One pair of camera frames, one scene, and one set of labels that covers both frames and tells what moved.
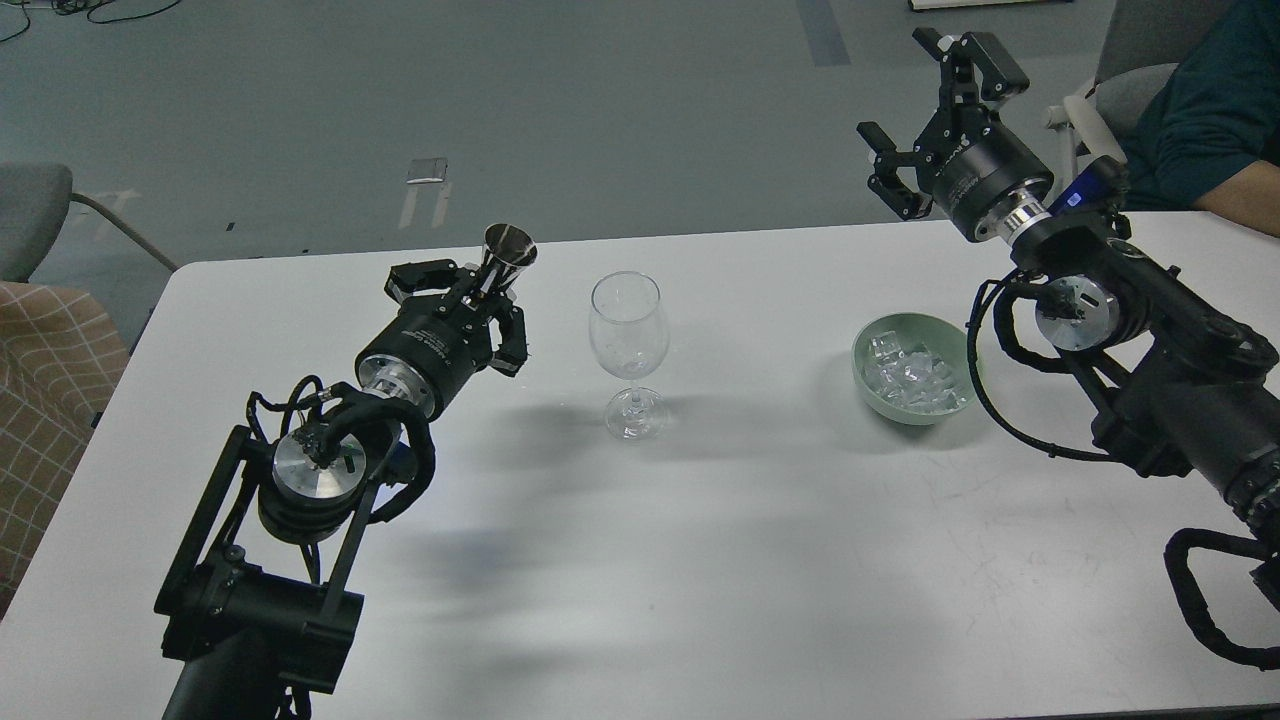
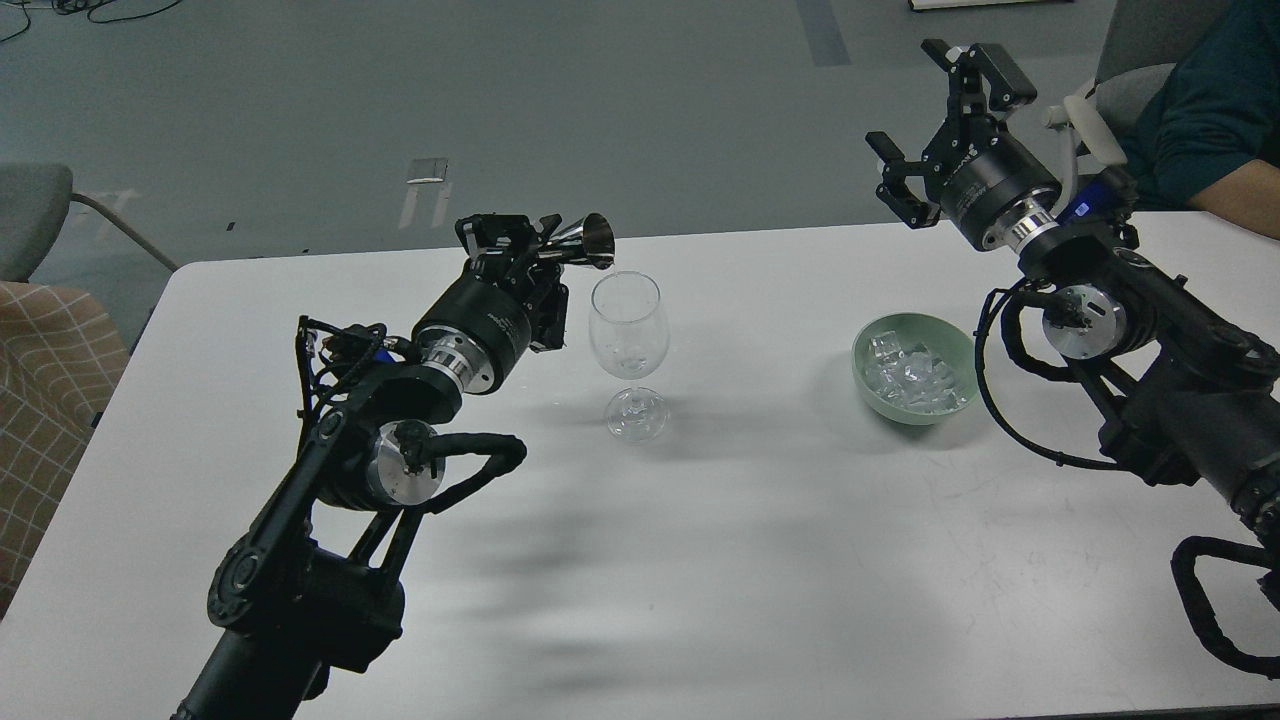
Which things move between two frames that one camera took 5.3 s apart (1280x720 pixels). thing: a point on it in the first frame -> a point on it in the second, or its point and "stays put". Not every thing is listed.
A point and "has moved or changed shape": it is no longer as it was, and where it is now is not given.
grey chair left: x=34 y=201 stays put
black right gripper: x=979 y=168 stays put
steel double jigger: x=508 y=247 has moved or changed shape
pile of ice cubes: x=912 y=379 stays put
